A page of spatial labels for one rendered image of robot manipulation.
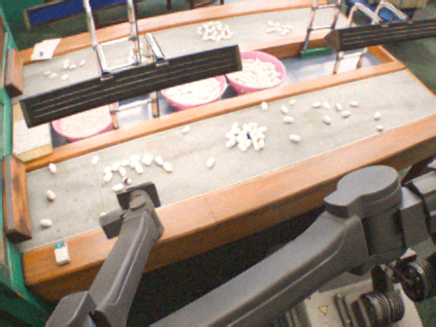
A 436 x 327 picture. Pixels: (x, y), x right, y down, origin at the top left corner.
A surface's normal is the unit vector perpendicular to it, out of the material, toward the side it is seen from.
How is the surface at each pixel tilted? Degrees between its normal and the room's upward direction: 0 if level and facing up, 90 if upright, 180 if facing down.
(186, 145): 0
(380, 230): 58
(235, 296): 40
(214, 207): 0
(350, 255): 47
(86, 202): 0
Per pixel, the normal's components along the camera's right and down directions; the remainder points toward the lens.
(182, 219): 0.04, -0.62
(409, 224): -0.04, 0.27
